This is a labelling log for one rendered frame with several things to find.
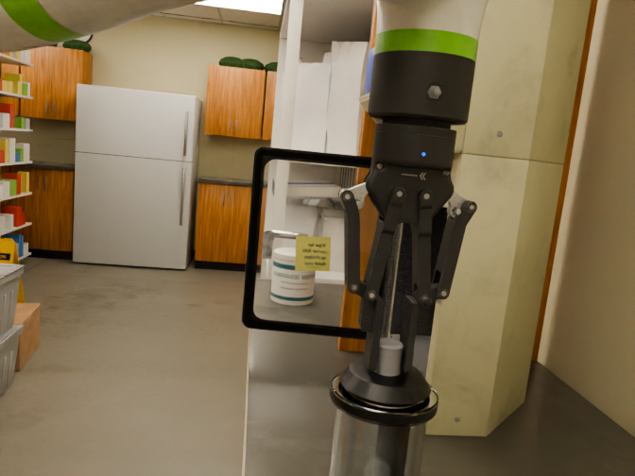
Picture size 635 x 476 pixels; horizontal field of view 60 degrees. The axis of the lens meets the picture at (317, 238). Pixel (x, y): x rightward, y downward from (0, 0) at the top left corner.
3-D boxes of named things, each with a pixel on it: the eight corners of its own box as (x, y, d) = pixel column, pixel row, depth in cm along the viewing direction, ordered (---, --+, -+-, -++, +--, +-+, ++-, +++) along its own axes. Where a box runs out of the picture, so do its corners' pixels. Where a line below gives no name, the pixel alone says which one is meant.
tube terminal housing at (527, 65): (487, 365, 127) (540, 17, 114) (563, 440, 95) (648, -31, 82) (381, 360, 123) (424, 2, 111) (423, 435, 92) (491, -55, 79)
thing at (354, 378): (414, 386, 60) (421, 329, 59) (439, 429, 51) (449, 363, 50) (332, 382, 59) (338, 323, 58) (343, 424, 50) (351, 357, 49)
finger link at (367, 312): (378, 281, 52) (348, 280, 52) (371, 332, 53) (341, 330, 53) (375, 278, 54) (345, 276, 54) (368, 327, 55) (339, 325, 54)
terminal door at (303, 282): (377, 341, 121) (399, 160, 115) (241, 327, 121) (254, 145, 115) (377, 339, 122) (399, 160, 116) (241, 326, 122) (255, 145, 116)
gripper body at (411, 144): (447, 129, 55) (435, 220, 57) (364, 121, 54) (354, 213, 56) (474, 127, 48) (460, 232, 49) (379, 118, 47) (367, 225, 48)
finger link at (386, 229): (409, 189, 50) (395, 185, 50) (377, 304, 52) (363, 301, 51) (400, 186, 54) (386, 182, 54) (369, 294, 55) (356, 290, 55)
